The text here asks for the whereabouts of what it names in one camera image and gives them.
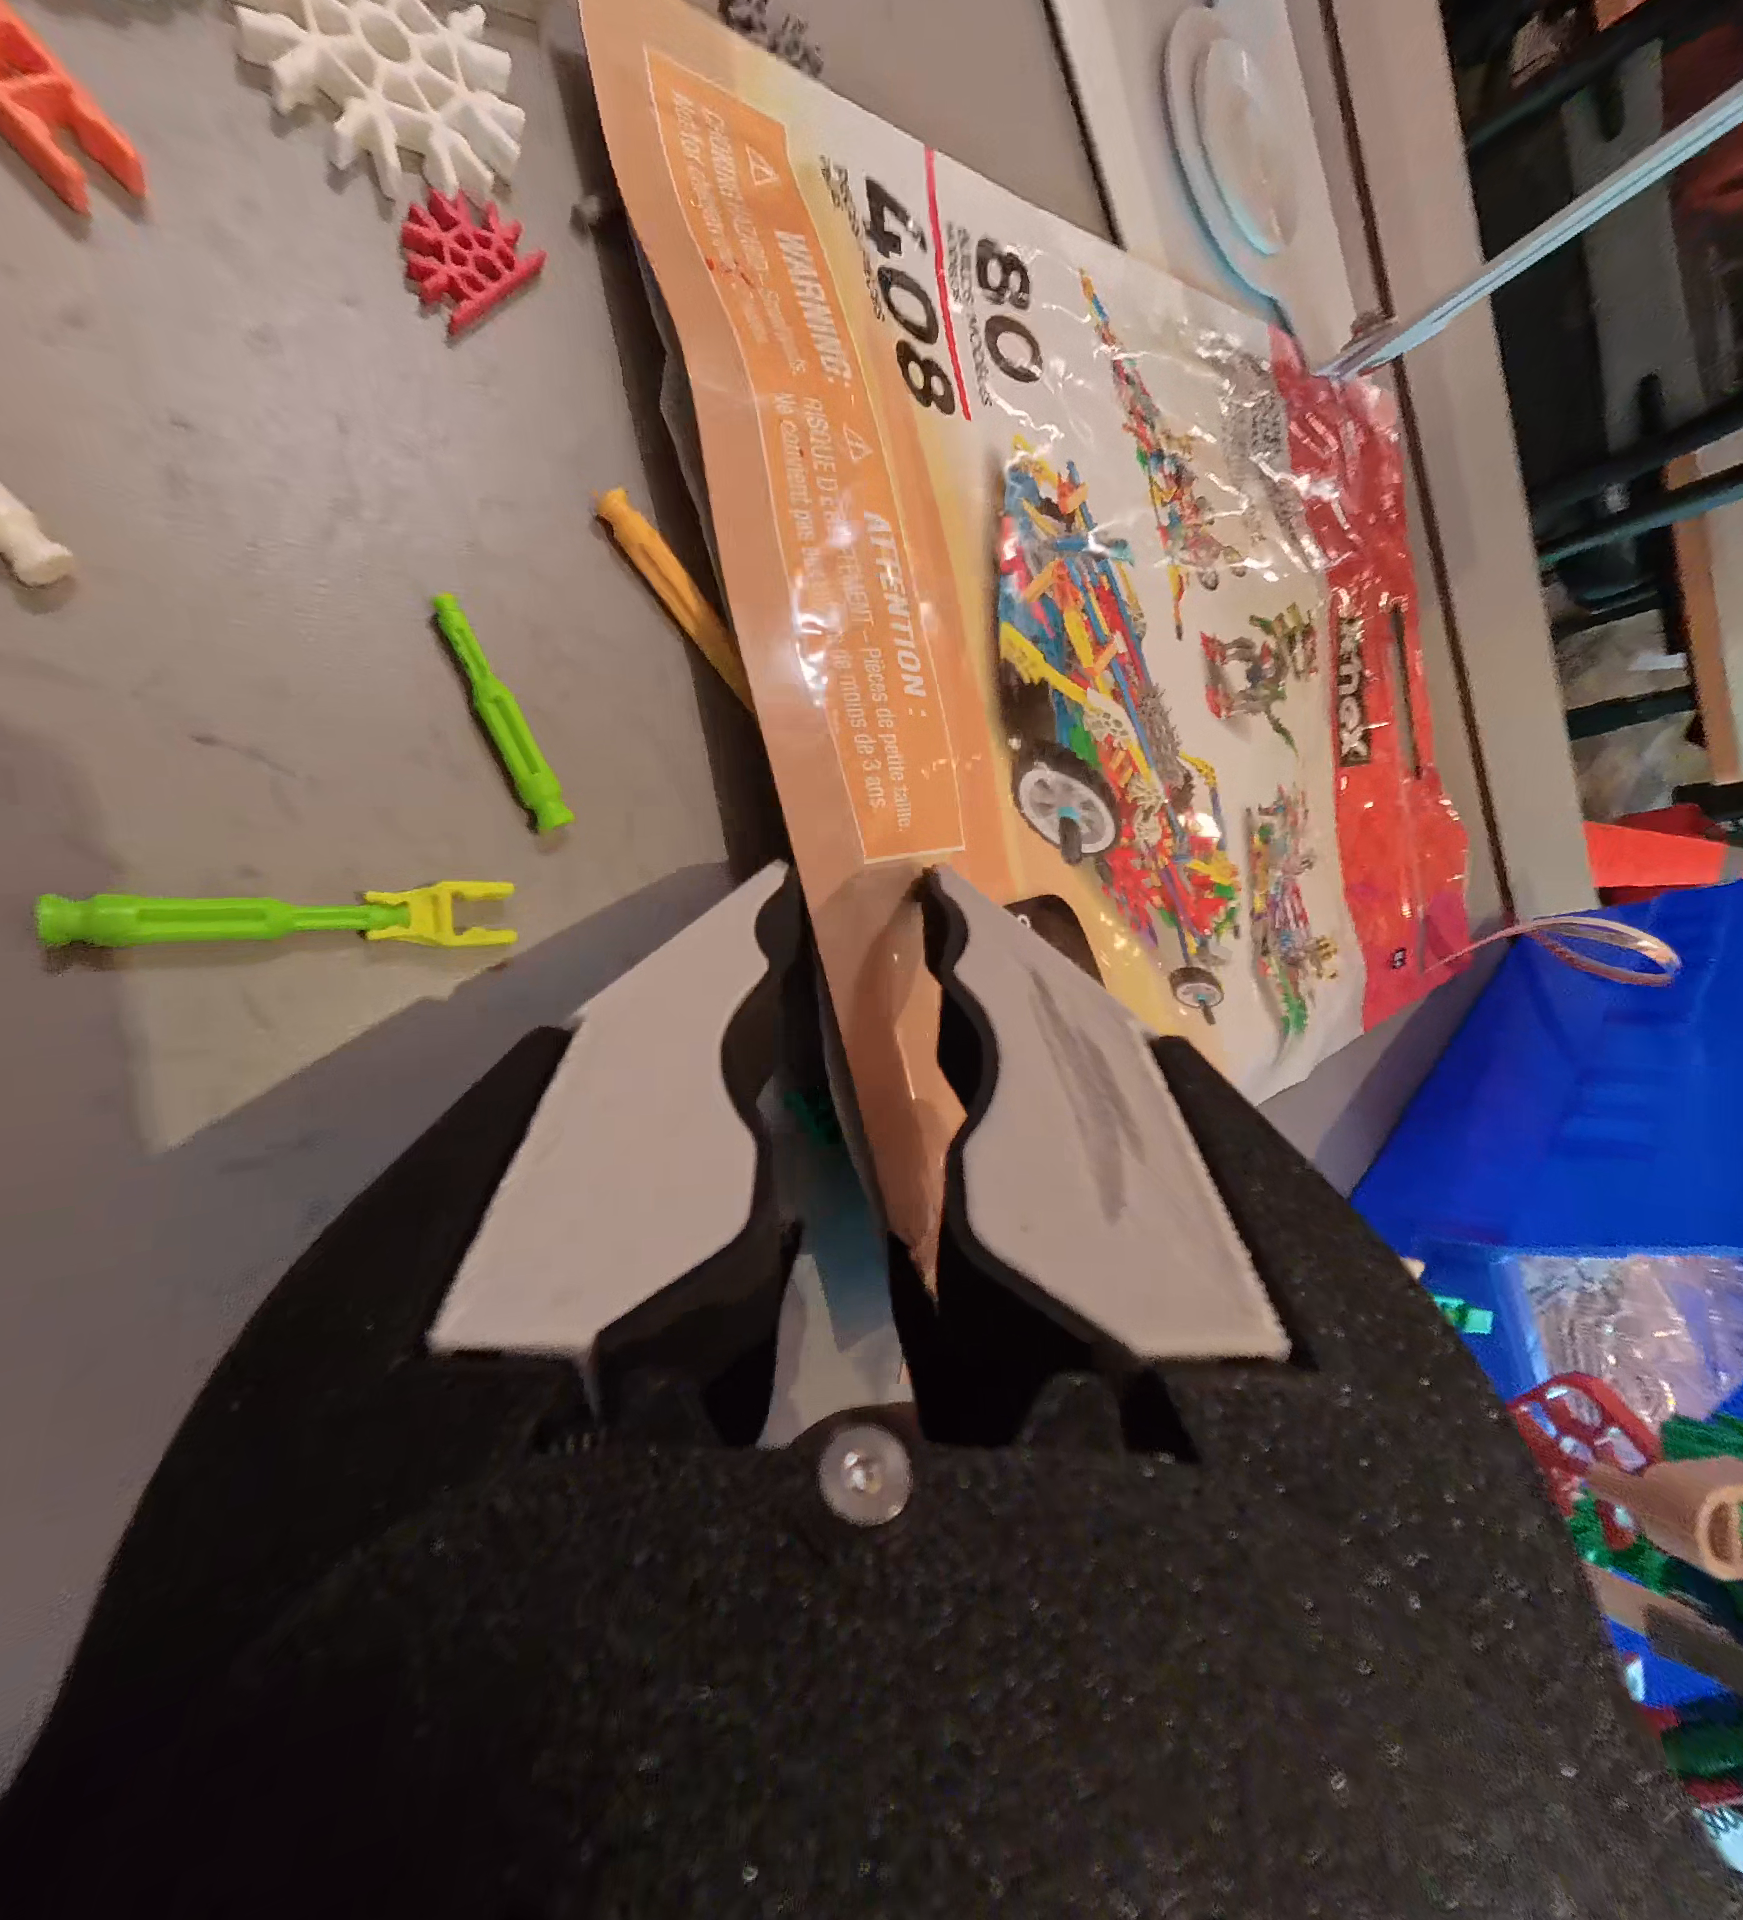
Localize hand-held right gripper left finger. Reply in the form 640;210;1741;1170
427;861;814;1446

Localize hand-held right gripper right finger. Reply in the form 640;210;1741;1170
893;867;1294;1446

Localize printed toy set bag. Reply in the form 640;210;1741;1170
575;0;1477;1308

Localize yellow-green clip connector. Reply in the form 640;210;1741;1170
361;879;521;949

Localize blue plastic bin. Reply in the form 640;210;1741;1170
1347;861;1743;1771

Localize long lime green rod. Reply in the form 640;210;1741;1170
34;892;377;952

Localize crumpled clear plastic bag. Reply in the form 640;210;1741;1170
1516;1251;1743;1403

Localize yellow rod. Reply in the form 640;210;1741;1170
593;486;755;711

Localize orange traffic cone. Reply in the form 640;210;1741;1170
1581;817;1743;898

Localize colourful toy model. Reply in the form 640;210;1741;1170
1501;1350;1743;1848

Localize dark red fan connector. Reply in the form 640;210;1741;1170
397;186;547;336

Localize silver metal stand bar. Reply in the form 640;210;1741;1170
1313;23;1743;377

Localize white connector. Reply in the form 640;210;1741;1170
232;0;528;197

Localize dark grey snowflake connector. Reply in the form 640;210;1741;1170
721;0;828;76

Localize orange ladder piece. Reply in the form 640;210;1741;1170
0;0;151;214

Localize white ribbon strap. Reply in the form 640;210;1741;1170
1418;911;1687;992

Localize white round stand mount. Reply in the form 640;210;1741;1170
1163;0;1323;259

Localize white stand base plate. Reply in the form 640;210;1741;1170
1050;0;1414;377

